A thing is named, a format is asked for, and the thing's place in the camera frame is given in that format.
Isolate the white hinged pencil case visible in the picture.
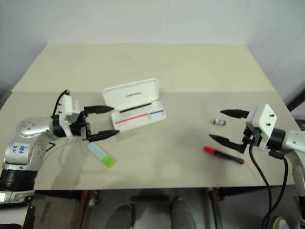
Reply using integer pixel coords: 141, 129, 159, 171
102, 78, 167, 133

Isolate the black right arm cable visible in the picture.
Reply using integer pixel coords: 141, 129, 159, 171
269, 149, 290, 214
248, 142, 273, 229

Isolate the black metal table leg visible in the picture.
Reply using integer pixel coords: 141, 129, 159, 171
205, 187, 226, 229

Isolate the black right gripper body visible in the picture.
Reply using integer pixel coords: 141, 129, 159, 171
238, 126, 263, 154

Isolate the black marker with red cap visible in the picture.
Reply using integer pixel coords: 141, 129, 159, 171
203, 146, 246, 166

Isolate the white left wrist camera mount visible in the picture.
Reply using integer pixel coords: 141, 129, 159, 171
58, 94, 81, 139

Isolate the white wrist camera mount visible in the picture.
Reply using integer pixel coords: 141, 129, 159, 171
245, 104, 278, 152
58, 94, 81, 139

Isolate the white sneaker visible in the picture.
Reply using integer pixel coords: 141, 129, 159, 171
273, 215, 291, 229

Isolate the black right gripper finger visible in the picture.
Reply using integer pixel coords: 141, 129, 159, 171
208, 134, 242, 152
219, 109, 250, 119

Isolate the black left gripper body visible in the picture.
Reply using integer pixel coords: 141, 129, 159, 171
71, 110, 92, 142

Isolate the black metal frame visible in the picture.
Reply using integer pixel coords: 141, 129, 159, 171
285, 80, 305, 113

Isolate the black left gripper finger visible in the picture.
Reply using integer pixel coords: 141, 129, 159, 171
86, 130, 120, 142
83, 105, 115, 115

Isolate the pale eraser with green end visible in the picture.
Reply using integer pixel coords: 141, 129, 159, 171
86, 142, 118, 169

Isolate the rusty metal table leg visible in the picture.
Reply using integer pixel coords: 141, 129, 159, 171
78, 189, 99, 229

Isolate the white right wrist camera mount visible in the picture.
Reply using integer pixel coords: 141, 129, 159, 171
245, 104, 278, 152

